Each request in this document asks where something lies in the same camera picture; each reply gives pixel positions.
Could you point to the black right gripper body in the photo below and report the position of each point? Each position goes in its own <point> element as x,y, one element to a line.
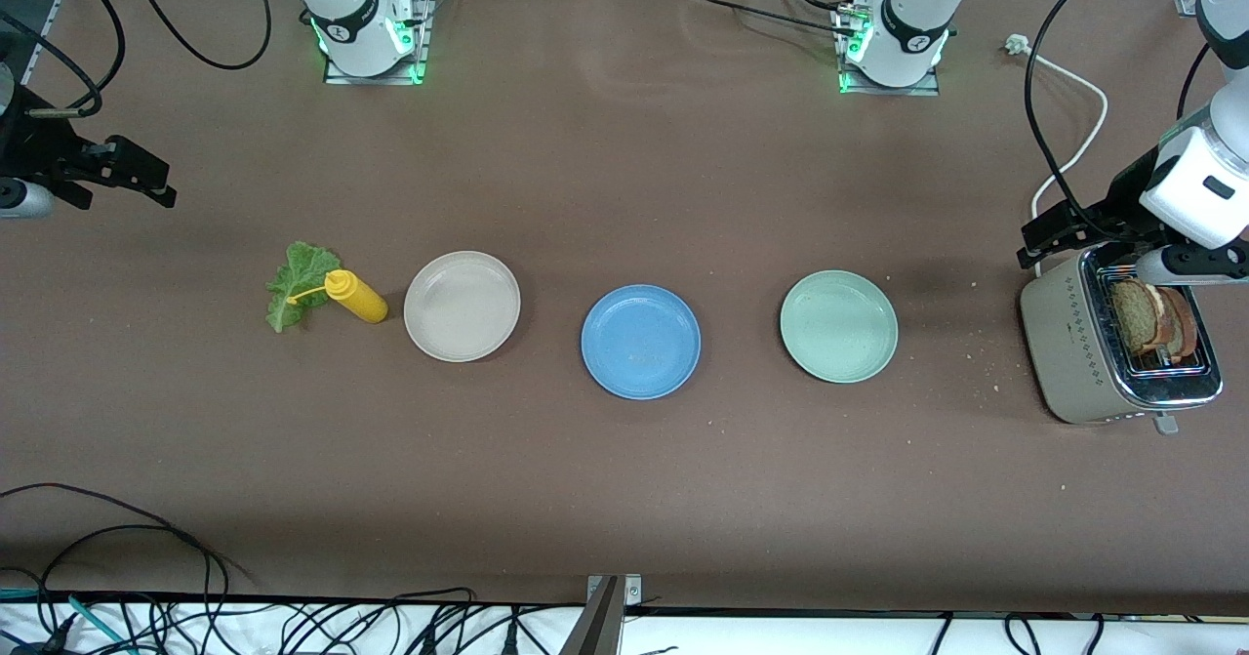
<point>31,150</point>

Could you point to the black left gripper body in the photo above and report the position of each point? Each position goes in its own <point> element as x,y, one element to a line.
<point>1118,208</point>

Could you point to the brown bread slice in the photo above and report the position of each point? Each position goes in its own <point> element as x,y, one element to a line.
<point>1183,328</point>
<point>1137,318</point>

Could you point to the green lettuce leaf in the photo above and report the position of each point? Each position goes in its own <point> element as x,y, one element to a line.
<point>293,284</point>

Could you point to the yellow squeeze bottle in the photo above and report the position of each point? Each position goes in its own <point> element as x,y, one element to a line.
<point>363,302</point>

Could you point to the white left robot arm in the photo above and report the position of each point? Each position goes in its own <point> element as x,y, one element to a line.
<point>912,25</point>

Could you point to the pale green round plate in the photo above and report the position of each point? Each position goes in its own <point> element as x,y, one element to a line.
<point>838,326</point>

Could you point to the pale beige round plate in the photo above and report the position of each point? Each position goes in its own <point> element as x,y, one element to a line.
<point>462,306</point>

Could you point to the blue round plate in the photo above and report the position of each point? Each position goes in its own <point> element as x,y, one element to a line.
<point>640,343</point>

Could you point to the beige metal toaster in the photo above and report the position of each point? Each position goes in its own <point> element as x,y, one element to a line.
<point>1068,343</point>

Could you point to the aluminium corner bracket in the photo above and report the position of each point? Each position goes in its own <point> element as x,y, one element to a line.
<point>1186,1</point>

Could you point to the aluminium arm base plate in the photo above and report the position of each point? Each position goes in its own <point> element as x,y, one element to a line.
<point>371,80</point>
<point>878,91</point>

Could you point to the grey metal bracket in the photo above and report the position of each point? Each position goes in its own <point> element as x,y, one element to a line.
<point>605,616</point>

